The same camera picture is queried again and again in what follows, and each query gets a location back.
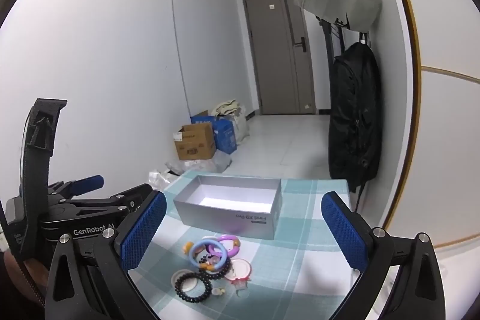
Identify grey cardboard box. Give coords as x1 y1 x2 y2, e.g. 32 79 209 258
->
173 175 283 240

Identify blue cardboard box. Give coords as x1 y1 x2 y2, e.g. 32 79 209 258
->
190 110 239 155

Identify person's left hand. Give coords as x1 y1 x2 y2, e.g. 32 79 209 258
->
0 250 47 306

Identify white round case red rim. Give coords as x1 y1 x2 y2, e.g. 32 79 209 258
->
225 258 253 282

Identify teal checkered tablecloth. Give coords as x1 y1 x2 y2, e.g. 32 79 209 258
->
127 170 376 320

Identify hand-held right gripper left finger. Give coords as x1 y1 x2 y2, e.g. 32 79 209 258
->
44 190 168 320

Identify black coat rack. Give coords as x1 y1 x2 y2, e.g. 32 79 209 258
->
296 0 373 118

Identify brown cardboard box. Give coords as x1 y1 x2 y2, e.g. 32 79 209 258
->
173 123 218 161

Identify black spiral hair tie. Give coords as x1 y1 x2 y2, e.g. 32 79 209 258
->
175 271 213 304

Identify grey plastic parcel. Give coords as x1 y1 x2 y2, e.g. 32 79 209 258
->
165 151 233 175
148 169 181 192

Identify pink ring bracelet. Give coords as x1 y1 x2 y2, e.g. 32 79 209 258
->
215 234 241 258

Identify white plastic bag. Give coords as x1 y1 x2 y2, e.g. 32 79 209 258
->
224 106 250 143

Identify black backpack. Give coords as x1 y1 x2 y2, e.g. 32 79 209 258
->
328 42 383 194

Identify purple ring bracelet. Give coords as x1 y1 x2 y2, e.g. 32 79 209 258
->
204 239 230 258

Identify grey door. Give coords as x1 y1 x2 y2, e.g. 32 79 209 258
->
241 0 318 115

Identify beige tote bag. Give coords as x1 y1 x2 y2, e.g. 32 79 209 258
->
212 100 241 117

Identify blue ring bracelet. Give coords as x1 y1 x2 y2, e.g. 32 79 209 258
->
188 237 229 270

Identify black bead bracelet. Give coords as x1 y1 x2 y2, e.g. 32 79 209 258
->
198 254 233 280

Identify white cabinet gold trim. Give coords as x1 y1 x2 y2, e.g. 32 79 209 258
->
365 0 480 270

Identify small red hair clip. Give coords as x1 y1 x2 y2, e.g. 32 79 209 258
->
225 277 250 300

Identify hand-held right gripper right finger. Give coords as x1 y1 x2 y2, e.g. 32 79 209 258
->
321 191 447 320

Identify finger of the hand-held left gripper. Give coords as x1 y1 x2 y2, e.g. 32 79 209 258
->
48 175 104 199
63 183 154 214

